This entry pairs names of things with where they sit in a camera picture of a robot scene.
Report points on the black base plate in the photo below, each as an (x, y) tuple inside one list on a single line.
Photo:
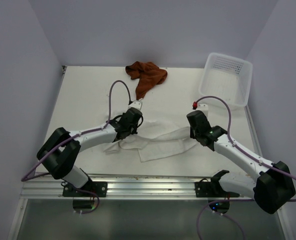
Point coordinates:
[(95, 187), (206, 188)]

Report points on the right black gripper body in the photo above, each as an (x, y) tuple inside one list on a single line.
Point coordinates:
[(193, 134)]

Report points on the aluminium mounting rail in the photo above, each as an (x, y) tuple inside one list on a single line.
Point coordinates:
[(124, 187)]

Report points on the white plastic basket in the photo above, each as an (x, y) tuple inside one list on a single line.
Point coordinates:
[(228, 78)]

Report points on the white towel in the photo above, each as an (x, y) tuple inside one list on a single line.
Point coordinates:
[(155, 139)]

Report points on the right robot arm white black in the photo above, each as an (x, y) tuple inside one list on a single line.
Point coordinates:
[(267, 183)]

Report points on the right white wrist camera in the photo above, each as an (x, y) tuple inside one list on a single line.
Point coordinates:
[(196, 106)]

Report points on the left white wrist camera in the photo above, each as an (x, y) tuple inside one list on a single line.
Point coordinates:
[(136, 104)]

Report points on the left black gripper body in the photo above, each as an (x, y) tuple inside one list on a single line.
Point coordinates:
[(133, 130)]

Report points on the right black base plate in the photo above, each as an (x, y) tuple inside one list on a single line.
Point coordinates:
[(206, 188)]

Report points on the brown towel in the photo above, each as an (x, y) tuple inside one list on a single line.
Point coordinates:
[(148, 74)]

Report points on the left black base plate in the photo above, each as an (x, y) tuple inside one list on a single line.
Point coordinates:
[(95, 187)]

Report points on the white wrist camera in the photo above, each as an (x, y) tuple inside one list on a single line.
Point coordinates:
[(196, 106), (136, 104)]

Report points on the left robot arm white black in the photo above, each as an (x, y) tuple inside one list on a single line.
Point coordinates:
[(59, 153)]

